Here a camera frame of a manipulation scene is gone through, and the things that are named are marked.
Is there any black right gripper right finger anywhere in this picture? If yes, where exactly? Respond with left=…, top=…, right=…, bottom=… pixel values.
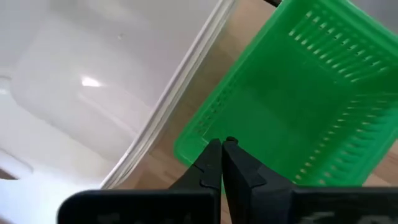
left=222, top=136, right=297, bottom=224

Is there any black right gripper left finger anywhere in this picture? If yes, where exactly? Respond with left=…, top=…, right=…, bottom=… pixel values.
left=169, top=138, right=223, bottom=192

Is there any green slotted plastic basket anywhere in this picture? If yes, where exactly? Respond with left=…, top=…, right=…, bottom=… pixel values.
left=172, top=0, right=398, bottom=188

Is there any white plastic bin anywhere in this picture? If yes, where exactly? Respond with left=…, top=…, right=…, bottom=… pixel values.
left=0, top=0, right=241, bottom=191

